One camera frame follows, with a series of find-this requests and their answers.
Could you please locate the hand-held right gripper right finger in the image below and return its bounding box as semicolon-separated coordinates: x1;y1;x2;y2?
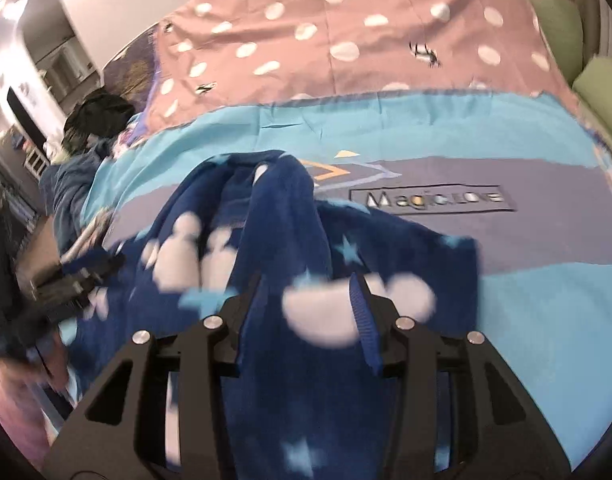
349;273;573;480

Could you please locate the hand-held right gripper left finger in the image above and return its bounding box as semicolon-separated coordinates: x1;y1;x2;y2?
43;271;261;480

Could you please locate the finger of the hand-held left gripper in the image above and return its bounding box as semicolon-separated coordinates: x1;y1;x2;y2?
60;249;127;291

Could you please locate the dark blue star-print garment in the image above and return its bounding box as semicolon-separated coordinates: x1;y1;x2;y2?
61;150;482;480

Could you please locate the person's left forearm pink sleeve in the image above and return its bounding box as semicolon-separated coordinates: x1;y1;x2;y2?
0;332;74;471

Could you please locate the blue and grey printed bedsheet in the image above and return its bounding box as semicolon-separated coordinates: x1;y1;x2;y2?
56;87;612;476

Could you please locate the purple patterned cloth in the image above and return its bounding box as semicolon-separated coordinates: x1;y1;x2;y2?
102;24;161;108

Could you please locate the pink polka dot blanket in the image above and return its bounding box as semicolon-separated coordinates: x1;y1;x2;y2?
145;0;582;133

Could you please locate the black wall screen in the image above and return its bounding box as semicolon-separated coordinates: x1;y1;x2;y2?
6;86;49;147

